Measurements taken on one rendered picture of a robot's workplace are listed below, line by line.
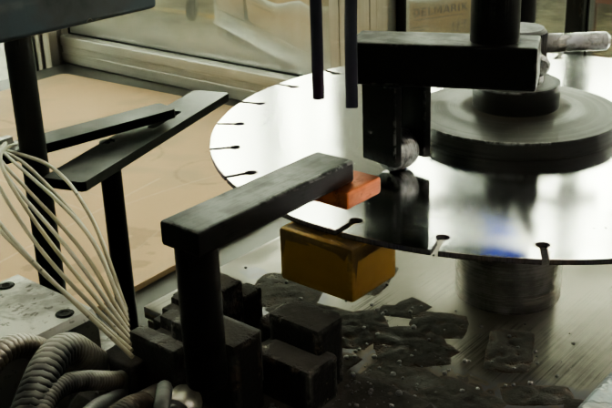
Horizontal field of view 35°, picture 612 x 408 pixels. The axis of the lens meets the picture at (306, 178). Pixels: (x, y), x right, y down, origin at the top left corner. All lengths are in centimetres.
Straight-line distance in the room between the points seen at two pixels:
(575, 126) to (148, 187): 59
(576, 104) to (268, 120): 17
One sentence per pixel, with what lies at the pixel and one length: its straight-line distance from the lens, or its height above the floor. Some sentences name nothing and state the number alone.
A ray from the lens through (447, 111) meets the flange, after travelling 52.
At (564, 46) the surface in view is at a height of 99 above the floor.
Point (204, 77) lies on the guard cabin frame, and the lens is 135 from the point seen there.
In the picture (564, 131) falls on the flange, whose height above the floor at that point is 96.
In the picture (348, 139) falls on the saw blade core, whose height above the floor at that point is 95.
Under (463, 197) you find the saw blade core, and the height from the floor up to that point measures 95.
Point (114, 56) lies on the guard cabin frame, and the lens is 149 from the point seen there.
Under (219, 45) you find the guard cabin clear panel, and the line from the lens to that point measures 134.
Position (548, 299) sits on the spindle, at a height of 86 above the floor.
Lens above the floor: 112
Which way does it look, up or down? 21 degrees down
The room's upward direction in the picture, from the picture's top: 2 degrees counter-clockwise
